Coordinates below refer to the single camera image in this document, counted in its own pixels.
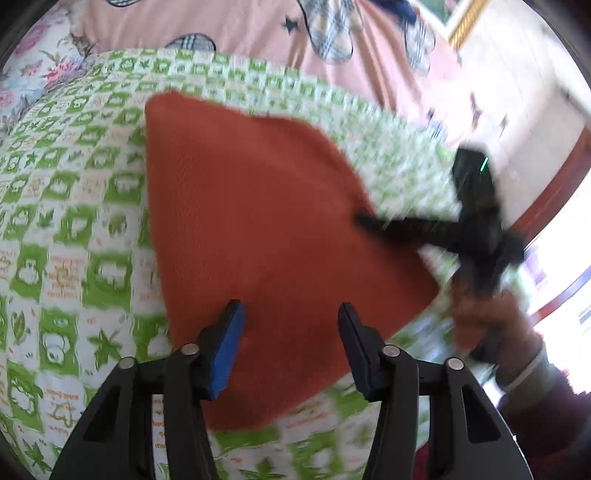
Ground orange knit sweater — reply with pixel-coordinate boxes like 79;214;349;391
144;90;439;432

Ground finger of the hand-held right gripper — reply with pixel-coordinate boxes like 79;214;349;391
355;213;463;253

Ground green checked blanket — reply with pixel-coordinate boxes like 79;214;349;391
0;48;467;480

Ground white pink floral sheet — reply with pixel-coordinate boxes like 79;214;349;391
0;4;100;134

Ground pink quilt with plaid hearts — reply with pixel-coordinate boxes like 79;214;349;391
74;0;490;148

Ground person's maroon clothing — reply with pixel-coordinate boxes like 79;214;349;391
413;443;437;480

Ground person's right forearm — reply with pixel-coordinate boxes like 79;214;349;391
496;344;591;480

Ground red wooden frame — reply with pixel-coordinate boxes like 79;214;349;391
510;136;591;324

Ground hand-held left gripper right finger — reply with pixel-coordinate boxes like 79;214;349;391
337;302;532;480

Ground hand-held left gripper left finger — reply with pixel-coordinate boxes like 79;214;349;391
48;299;247;480

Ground person's right hand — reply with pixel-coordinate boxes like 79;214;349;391
449;290;544;385

